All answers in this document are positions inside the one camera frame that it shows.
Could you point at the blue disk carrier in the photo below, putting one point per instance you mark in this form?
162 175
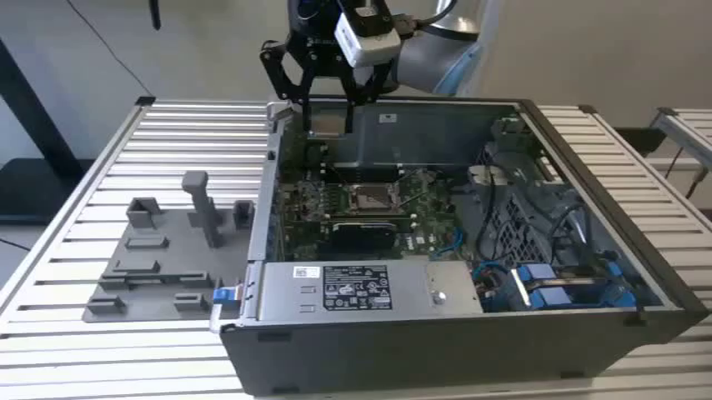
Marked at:
548 298
536 271

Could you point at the blue case latch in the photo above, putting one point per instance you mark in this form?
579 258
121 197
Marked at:
222 296

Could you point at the silver CPU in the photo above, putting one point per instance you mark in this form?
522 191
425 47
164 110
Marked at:
328 125

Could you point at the black antenna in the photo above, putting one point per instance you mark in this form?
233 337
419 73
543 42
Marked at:
156 14

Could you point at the green motherboard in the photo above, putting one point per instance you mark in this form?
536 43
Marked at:
431 212

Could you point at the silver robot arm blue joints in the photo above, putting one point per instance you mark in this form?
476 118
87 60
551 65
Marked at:
431 62

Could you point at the perforated metal disk bay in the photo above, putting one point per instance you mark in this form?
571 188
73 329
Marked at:
520 233

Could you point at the grey power supply unit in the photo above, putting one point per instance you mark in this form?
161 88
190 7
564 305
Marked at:
412 287

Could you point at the grey parts rack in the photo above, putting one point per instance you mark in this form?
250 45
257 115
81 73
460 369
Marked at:
156 306

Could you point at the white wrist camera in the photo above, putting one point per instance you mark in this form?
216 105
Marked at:
368 41

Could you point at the black graphics card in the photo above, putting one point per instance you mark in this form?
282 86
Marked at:
361 239

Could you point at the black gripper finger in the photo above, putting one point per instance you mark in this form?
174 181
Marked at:
276 71
381 79

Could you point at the white case sticker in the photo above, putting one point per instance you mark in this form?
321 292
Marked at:
388 118

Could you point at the green RAM stick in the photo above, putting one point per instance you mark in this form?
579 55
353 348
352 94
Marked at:
158 278

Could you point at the aluminium slat side table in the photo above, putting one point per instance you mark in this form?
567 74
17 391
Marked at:
687 129

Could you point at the black table corner cap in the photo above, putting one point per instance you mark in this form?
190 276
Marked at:
146 100
587 109

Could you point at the metal CPU socket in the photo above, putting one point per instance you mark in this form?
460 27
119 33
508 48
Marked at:
371 202

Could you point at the black equipment box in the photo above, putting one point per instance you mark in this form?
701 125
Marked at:
640 139

